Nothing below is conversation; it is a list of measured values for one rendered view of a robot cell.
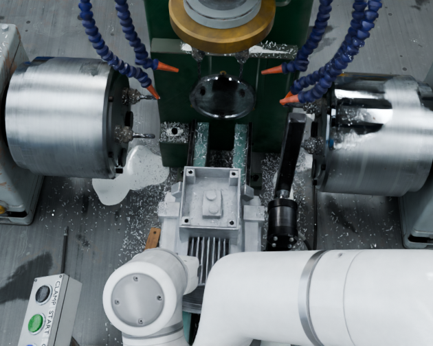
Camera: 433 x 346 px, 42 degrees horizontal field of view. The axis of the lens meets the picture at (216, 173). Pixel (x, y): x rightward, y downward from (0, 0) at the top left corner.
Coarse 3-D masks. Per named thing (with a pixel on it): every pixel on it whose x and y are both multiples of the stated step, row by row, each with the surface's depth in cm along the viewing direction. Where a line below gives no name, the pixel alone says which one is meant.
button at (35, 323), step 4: (32, 316) 92; (36, 316) 92; (40, 316) 91; (32, 320) 92; (36, 320) 91; (40, 320) 91; (28, 324) 92; (32, 324) 91; (36, 324) 91; (40, 324) 91; (28, 328) 91; (32, 328) 91; (36, 328) 91
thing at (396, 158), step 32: (352, 96) 104; (384, 96) 104; (416, 96) 104; (320, 128) 114; (352, 128) 103; (384, 128) 103; (416, 128) 103; (320, 160) 112; (352, 160) 104; (384, 160) 104; (416, 160) 104; (352, 192) 112; (384, 192) 111
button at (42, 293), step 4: (40, 288) 95; (44, 288) 94; (48, 288) 94; (36, 292) 95; (40, 292) 94; (44, 292) 94; (48, 292) 94; (36, 296) 94; (40, 296) 94; (44, 296) 93; (48, 296) 93; (36, 300) 94; (40, 300) 93; (44, 300) 93
